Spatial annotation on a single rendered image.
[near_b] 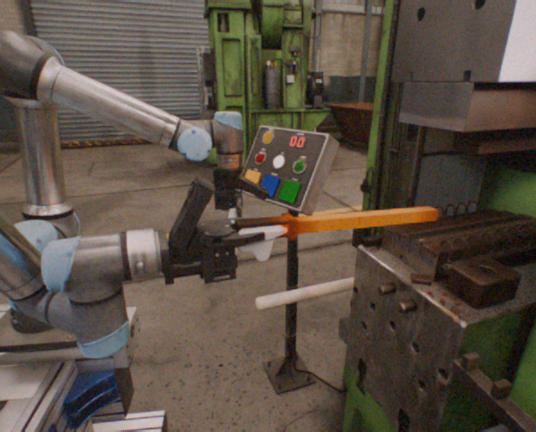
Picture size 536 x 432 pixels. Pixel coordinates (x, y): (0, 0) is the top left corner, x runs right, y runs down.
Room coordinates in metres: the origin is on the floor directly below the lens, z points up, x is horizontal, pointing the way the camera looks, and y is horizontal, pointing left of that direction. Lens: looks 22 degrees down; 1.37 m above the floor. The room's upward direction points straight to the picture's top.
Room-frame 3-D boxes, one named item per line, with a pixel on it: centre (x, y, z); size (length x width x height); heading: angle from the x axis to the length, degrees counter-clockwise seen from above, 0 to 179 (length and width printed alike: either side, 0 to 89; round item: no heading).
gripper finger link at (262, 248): (0.52, 0.01, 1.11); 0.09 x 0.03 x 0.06; 107
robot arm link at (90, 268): (0.44, 0.26, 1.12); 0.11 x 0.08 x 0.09; 110
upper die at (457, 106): (0.88, -0.56, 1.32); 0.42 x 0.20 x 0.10; 110
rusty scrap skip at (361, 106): (7.76, -2.25, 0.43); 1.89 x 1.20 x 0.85; 21
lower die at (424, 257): (0.88, -0.56, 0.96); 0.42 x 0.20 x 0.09; 110
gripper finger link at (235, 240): (0.50, 0.05, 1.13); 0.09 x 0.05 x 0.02; 107
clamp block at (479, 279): (0.66, -0.48, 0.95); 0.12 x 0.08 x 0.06; 110
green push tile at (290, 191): (1.14, -0.08, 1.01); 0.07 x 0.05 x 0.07; 45
